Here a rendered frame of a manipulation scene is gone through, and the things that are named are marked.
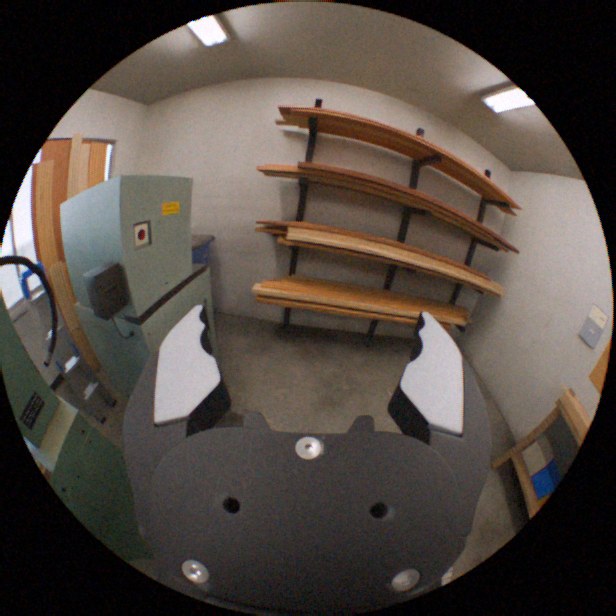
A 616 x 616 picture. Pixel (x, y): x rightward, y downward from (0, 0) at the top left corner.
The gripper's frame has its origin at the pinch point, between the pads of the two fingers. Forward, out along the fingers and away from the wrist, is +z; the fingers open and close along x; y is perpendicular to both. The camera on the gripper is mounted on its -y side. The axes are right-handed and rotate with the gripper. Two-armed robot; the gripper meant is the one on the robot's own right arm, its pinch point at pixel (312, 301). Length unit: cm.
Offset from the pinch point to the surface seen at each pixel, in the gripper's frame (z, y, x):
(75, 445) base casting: -19, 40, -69
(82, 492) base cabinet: -34, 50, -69
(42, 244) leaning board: 41, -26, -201
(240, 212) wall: 177, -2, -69
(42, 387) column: -13, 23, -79
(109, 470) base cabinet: -20, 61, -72
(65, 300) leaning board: 46, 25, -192
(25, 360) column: -12, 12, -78
